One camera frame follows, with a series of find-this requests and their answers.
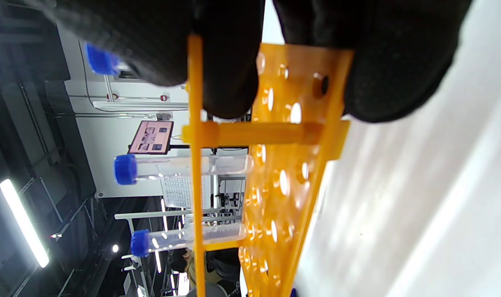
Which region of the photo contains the white perforated board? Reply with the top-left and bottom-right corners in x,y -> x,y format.
160,172 -> 193,209

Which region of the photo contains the orange test tube rack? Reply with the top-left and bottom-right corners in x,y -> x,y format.
182,35 -> 355,297

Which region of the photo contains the bright ceiling tube light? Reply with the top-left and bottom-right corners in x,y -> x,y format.
0,178 -> 50,269

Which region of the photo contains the person's right hand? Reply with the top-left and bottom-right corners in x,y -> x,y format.
24,0 -> 473,123

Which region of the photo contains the monitor with pink screen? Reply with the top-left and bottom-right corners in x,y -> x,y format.
128,120 -> 175,156

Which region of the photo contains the clear test tube blue cap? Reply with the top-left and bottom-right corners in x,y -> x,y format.
85,42 -> 121,75
113,154 -> 254,185
130,223 -> 247,258

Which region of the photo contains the white long lamp bar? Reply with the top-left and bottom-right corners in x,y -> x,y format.
93,100 -> 189,113

